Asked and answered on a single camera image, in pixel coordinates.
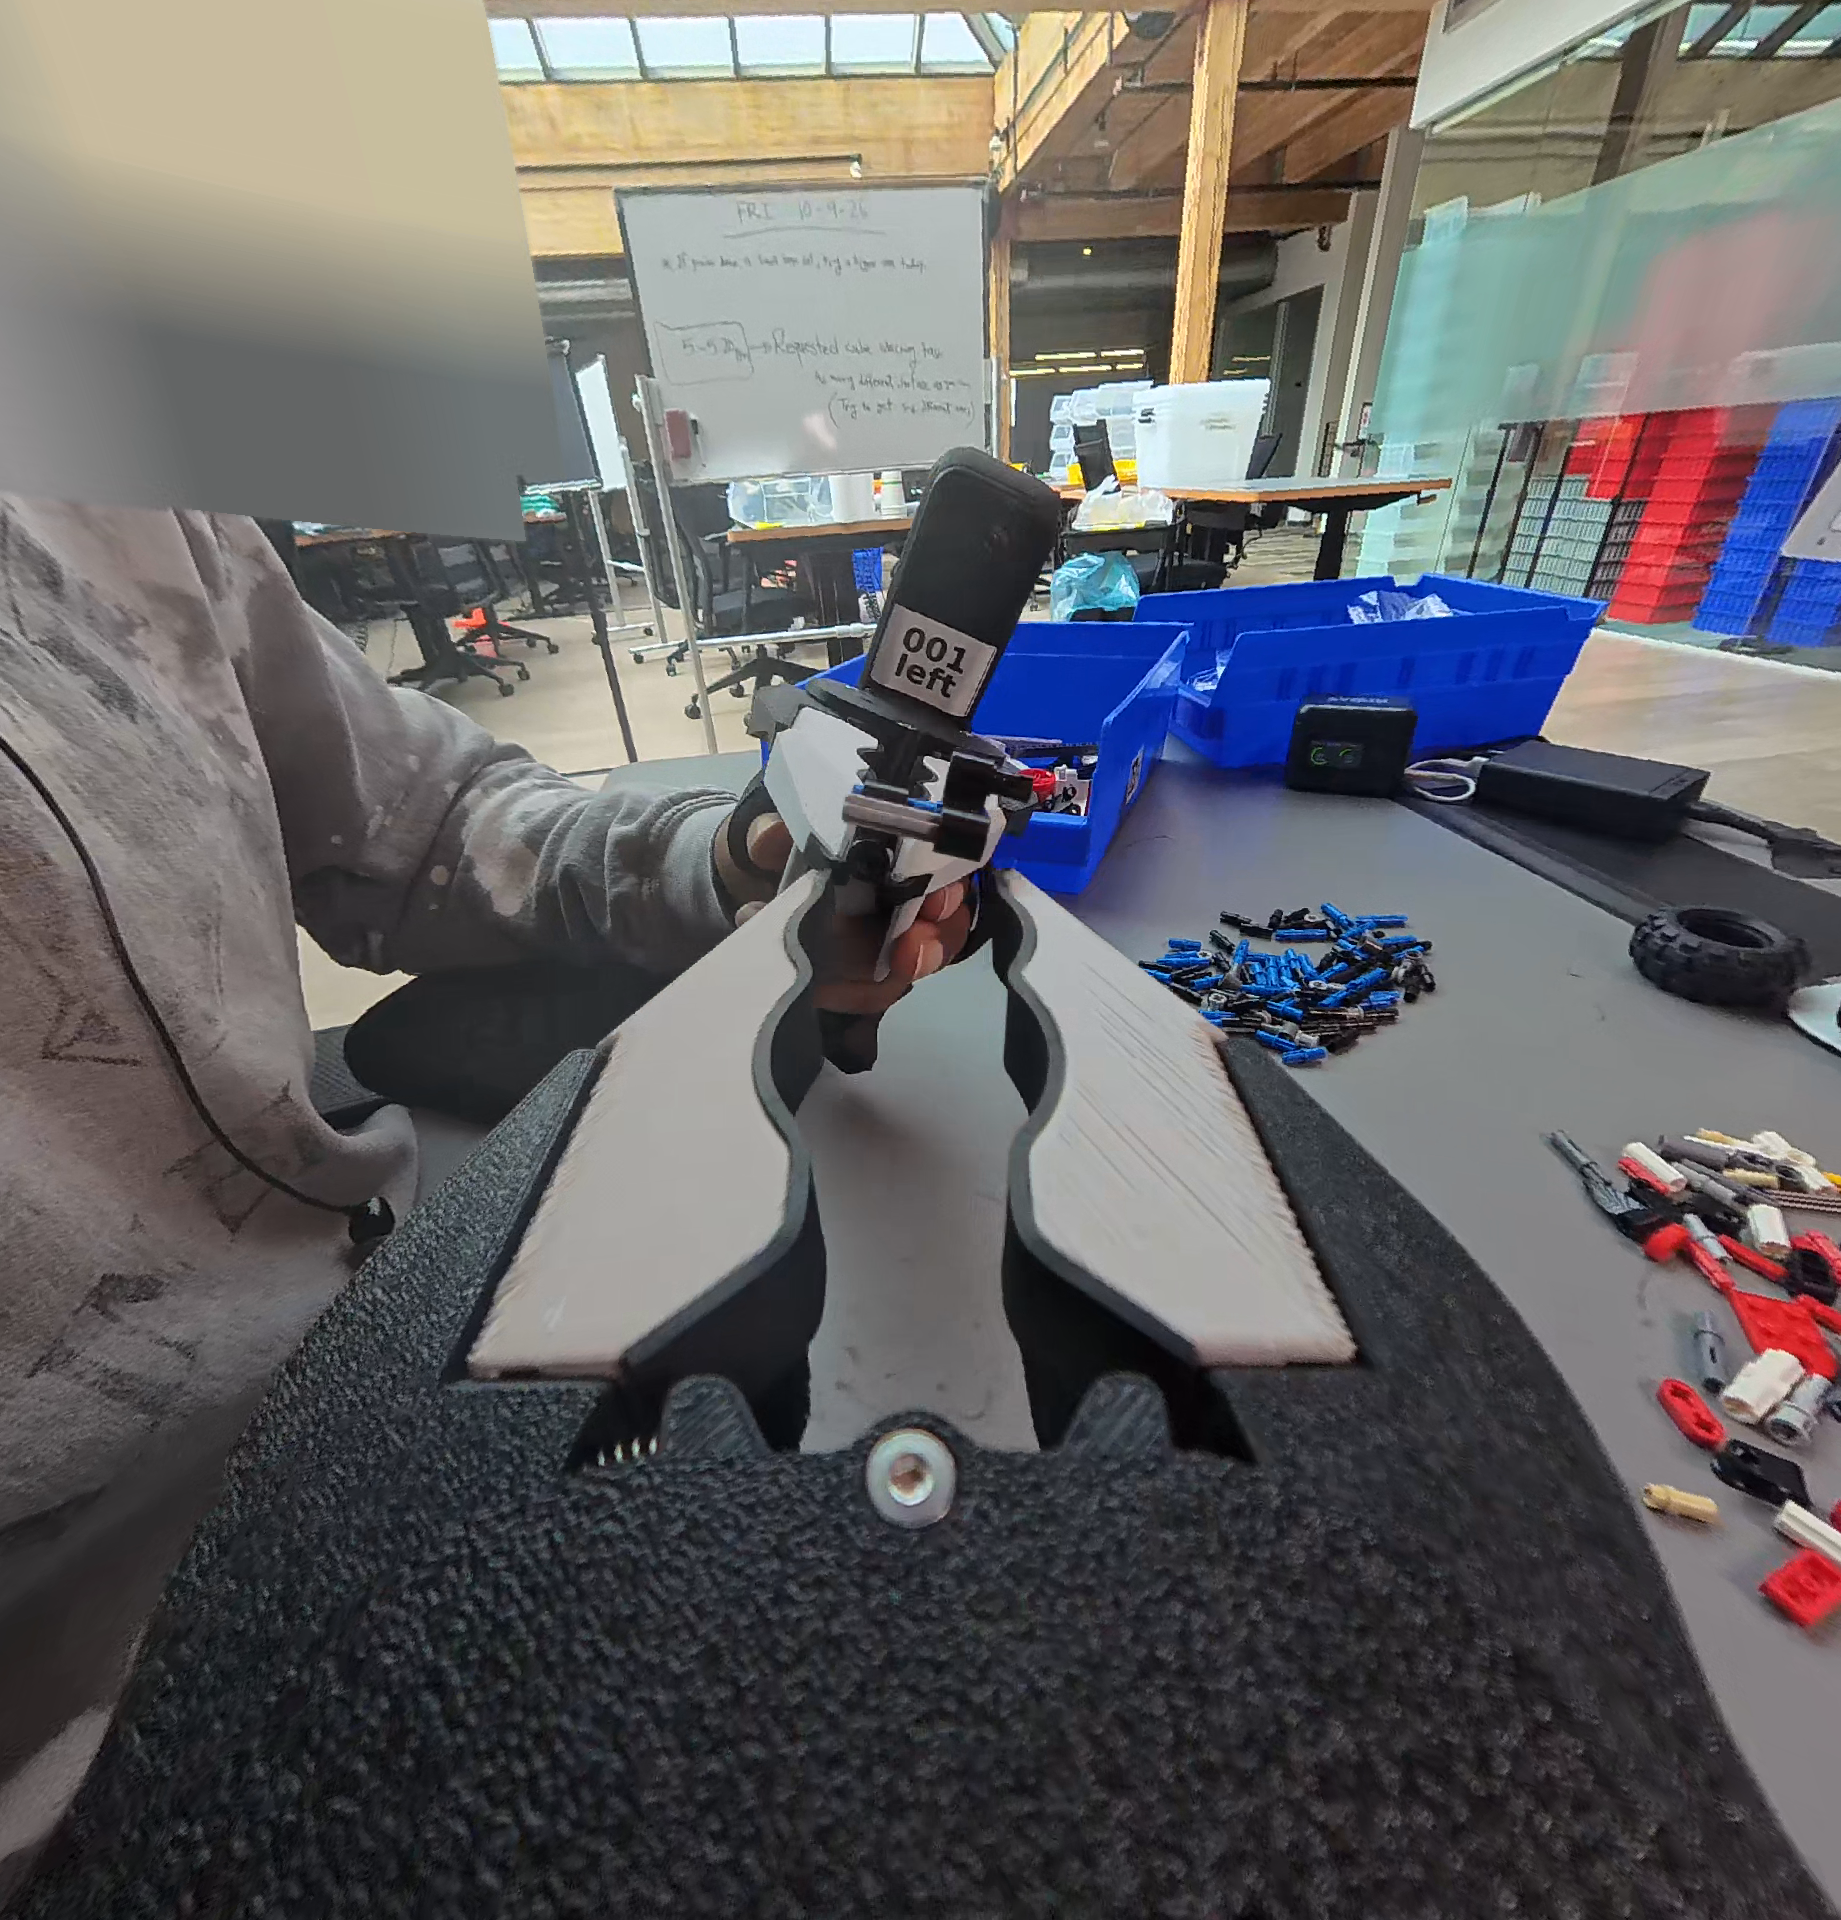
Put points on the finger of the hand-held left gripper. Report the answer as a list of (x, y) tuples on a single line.
[(942, 861), (810, 787)]

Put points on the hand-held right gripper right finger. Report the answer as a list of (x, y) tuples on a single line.
[(1175, 1202)]

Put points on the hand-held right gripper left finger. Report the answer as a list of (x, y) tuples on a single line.
[(636, 1202)]

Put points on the black grey toy brick assembly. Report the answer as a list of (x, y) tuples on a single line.
[(888, 811)]

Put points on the person's left forearm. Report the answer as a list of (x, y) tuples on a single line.
[(532, 840)]

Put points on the wooden top office desk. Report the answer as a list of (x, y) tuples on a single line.
[(814, 535), (1310, 490)]

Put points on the grey desk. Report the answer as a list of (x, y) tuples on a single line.
[(1458, 960)]

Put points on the person's left hand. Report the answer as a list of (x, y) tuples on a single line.
[(920, 938)]

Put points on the teal plastic bag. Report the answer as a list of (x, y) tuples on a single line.
[(1090, 586)]

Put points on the blue plastic storage bin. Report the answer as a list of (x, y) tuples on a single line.
[(1383, 690), (1115, 840)]

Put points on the black office chair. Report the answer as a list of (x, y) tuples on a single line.
[(473, 599), (710, 585)]

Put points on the pile of blue black pins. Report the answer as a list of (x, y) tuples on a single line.
[(1293, 982)]

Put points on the white rolling whiteboard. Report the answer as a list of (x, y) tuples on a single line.
[(802, 330)]

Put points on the white easel board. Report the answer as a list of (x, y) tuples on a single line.
[(602, 428)]

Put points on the black battery charger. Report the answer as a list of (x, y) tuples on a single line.
[(1346, 747)]

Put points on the clear plastic bag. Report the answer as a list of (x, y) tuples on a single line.
[(1399, 605)]

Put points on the wooden pillar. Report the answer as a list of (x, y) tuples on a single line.
[(1208, 193)]

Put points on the black easel board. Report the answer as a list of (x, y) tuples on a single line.
[(558, 417)]

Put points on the black power adapter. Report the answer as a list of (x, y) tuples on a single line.
[(1595, 787)]

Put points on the person's grey hoodie torso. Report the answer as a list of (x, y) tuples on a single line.
[(109, 897)]

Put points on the pile of assorted toy bricks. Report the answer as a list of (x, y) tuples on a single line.
[(1782, 1335)]

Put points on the frosted glass partition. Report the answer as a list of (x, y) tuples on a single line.
[(1612, 301)]

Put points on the stack of red blue bins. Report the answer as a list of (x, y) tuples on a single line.
[(1685, 508)]

